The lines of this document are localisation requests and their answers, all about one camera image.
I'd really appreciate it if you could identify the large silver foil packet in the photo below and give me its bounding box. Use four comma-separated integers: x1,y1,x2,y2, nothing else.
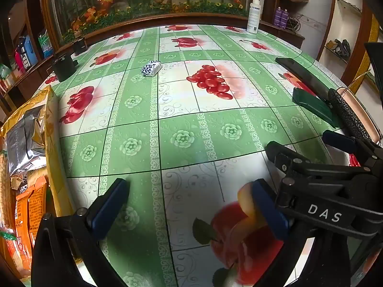
6,108,45,177

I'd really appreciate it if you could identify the wooden cabinet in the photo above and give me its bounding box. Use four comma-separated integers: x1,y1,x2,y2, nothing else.
0,0,59,105

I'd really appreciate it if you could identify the large black pot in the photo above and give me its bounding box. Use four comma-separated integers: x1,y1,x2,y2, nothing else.
52,54,79,83

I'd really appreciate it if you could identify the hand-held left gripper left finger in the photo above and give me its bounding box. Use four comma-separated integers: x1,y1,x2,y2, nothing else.
31,178,130,287

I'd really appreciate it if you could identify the blue carton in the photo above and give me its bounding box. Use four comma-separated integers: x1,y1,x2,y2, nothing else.
22,34,39,66

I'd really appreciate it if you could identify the small black pot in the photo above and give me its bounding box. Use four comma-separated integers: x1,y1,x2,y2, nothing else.
73,37,89,55

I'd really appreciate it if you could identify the yellow cardboard box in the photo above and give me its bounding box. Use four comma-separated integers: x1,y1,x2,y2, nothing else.
0,85,75,287

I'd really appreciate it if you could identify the black textured roll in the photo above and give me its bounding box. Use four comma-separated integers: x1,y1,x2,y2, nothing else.
327,88,376,139

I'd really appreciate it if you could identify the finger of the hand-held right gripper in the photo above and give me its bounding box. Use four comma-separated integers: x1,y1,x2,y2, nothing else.
266,140,315,216
321,130,383,168

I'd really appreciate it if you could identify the red bottle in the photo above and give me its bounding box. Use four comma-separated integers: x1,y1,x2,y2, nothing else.
14,45,27,72

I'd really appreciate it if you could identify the green printed tablecloth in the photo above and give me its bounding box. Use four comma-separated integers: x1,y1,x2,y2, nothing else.
33,24,383,287

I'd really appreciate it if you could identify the orange snack packet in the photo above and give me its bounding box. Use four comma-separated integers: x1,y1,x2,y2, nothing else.
28,175,48,246
13,191,33,272

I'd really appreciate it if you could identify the green and white bag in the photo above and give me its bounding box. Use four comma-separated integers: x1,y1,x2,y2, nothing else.
37,30,53,59

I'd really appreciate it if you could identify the blue spotted white candy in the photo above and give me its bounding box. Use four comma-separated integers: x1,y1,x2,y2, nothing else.
141,61,162,77

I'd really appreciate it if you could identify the dark green box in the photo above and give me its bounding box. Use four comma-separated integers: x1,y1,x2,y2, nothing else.
292,87,340,127

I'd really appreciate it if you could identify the white spray bottle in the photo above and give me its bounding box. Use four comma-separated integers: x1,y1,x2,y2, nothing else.
246,0,261,34

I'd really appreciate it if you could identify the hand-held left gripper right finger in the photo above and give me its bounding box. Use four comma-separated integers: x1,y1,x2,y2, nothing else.
251,178,354,287

